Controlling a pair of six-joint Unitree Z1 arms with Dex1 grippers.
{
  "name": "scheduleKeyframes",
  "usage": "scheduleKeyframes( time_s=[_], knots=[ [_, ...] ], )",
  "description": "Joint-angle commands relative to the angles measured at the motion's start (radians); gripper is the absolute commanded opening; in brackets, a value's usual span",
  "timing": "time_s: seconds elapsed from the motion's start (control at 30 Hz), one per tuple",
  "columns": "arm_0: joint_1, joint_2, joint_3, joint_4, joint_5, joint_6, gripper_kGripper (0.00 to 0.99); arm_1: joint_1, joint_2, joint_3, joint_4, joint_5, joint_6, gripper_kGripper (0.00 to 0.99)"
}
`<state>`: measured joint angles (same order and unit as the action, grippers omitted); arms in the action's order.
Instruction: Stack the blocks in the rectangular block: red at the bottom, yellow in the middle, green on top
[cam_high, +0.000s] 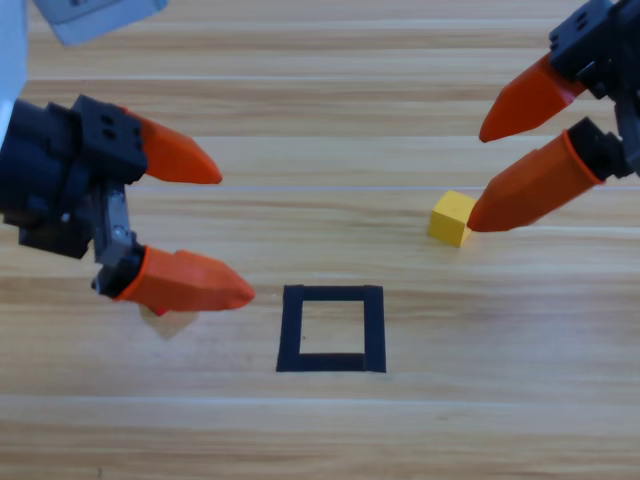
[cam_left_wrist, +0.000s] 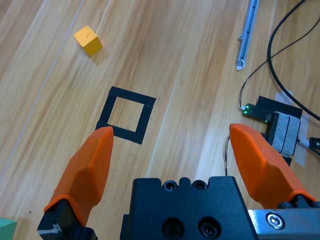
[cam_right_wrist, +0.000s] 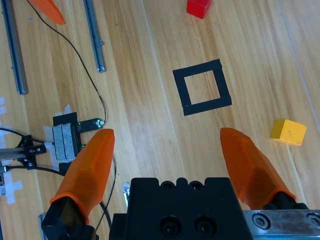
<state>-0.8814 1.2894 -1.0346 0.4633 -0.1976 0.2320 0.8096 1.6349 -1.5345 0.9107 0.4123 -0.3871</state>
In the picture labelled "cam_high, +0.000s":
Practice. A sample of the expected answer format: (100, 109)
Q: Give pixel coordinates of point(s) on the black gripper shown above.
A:
(605, 45)
(45, 165)

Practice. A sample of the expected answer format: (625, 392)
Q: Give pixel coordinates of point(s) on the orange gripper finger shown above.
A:
(190, 282)

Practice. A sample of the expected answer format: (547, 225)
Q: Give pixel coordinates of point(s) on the red wooden cube block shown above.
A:
(161, 313)

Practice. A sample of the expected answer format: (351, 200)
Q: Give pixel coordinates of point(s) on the yellow wooden cube block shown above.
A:
(446, 221)

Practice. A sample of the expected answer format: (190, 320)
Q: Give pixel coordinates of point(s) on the black tape square outline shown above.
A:
(292, 330)

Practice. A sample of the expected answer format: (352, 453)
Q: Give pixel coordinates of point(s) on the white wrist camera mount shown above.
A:
(100, 17)

